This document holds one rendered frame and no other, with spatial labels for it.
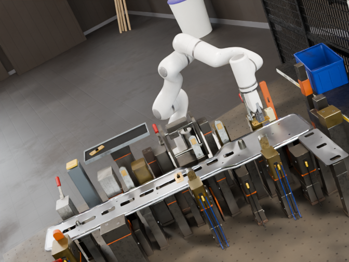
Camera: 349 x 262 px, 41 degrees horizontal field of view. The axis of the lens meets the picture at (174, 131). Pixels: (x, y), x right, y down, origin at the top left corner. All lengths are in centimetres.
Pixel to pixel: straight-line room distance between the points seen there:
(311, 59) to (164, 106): 85
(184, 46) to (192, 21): 535
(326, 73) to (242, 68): 50
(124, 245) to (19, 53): 922
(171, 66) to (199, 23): 528
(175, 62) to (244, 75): 44
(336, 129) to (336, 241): 50
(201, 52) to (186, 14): 539
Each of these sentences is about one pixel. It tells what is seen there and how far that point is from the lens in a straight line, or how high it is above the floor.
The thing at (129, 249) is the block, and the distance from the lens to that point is 219.
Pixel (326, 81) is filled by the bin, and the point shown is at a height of 108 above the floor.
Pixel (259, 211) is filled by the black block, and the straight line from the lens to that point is 225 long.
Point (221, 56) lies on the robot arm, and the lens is 219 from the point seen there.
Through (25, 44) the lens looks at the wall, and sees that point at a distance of 1113.
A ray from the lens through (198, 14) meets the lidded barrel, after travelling 762.
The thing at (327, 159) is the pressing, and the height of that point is 100.
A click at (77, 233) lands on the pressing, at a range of 229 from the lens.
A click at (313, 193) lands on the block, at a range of 227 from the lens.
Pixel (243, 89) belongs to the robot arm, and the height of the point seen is 129.
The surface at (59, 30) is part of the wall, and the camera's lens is 1124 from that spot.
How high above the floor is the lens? 215
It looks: 25 degrees down
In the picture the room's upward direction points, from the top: 25 degrees counter-clockwise
